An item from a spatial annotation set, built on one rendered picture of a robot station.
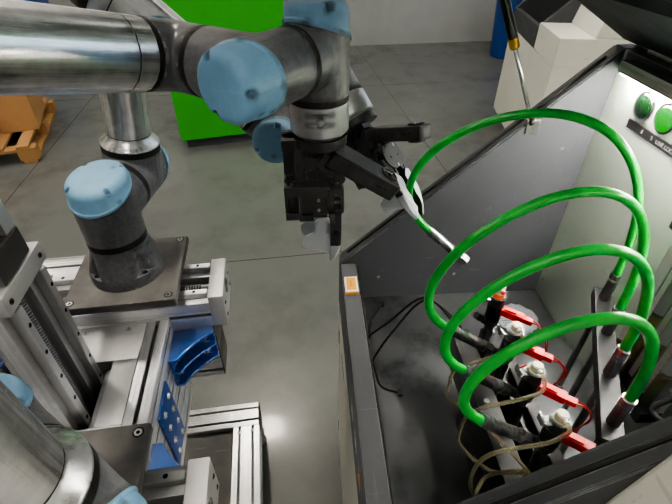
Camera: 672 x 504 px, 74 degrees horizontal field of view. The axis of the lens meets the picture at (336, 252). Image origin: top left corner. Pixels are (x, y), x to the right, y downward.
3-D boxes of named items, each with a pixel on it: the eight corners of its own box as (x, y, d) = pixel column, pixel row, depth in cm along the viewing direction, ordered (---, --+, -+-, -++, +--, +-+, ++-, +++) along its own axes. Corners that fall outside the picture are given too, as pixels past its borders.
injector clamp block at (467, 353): (440, 373, 100) (451, 328, 91) (483, 371, 101) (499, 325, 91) (490, 544, 74) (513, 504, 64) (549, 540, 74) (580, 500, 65)
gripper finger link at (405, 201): (397, 228, 84) (375, 185, 85) (422, 215, 81) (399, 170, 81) (389, 232, 82) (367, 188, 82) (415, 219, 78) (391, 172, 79)
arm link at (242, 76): (178, 114, 47) (248, 86, 55) (258, 139, 43) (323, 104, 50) (160, 34, 43) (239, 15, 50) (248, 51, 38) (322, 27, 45)
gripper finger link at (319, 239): (302, 259, 71) (299, 210, 65) (339, 258, 71) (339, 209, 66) (302, 272, 69) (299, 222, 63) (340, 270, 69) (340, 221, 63)
